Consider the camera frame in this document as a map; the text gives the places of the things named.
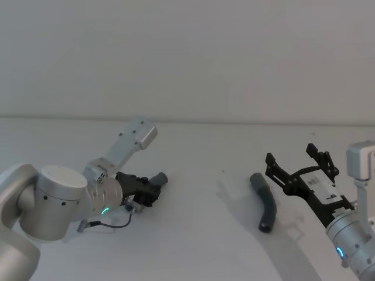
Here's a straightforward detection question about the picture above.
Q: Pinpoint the white curtain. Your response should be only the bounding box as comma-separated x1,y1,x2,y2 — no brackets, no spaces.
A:
0,0,375,127

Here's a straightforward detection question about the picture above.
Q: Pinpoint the short grey tube piece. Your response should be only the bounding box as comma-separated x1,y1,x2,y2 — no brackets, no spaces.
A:
150,172,169,187

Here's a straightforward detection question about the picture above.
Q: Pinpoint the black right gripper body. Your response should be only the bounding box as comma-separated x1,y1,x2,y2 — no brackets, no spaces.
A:
282,166,357,228

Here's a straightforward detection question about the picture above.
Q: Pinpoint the bent dark grey tube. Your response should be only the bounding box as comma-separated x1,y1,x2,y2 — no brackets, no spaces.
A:
249,172,278,234

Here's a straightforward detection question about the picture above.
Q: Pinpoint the thin dark cable silver plug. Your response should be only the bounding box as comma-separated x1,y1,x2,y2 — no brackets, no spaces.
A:
77,197,143,234

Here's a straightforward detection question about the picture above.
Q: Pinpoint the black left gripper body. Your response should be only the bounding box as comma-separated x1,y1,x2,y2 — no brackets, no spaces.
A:
115,172,146,205

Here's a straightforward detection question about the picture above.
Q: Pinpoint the white table cloth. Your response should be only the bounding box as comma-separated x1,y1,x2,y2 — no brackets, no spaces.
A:
0,116,375,281

